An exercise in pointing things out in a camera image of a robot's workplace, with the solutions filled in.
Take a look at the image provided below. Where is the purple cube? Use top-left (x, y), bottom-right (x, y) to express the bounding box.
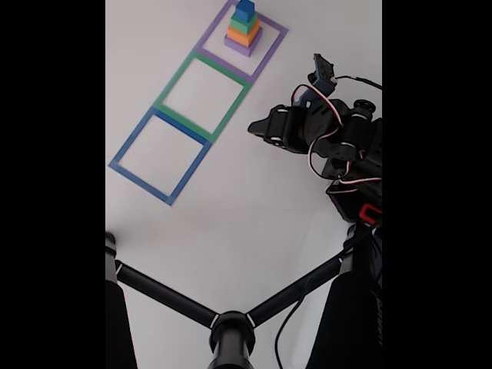
top-left (224, 28), bottom-right (264, 58)

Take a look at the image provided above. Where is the orange cube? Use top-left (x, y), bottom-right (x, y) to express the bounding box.
top-left (226, 21), bottom-right (262, 46)

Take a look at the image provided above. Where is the green cube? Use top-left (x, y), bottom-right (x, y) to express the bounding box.
top-left (230, 10), bottom-right (260, 34)

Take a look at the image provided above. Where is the small blue cube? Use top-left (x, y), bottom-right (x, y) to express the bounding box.
top-left (234, 0), bottom-right (257, 21)

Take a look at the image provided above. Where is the purple tape square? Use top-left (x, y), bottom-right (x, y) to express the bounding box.
top-left (194, 0), bottom-right (289, 84)

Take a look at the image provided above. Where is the red clamp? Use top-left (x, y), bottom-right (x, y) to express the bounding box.
top-left (357, 203), bottom-right (383, 228)

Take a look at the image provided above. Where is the green tape square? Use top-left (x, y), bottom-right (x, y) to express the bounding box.
top-left (152, 48), bottom-right (253, 144)

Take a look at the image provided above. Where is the blue tape square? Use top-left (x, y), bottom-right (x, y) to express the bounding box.
top-left (108, 106), bottom-right (212, 207)

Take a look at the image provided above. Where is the black tripod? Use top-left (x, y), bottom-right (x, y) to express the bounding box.
top-left (105, 224), bottom-right (383, 369)

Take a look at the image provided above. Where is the red white servo cable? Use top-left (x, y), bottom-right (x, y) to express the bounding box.
top-left (291, 83), bottom-right (383, 186)

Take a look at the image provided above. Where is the gripper camera board, blue mount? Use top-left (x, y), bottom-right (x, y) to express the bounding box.
top-left (307, 52), bottom-right (337, 97)

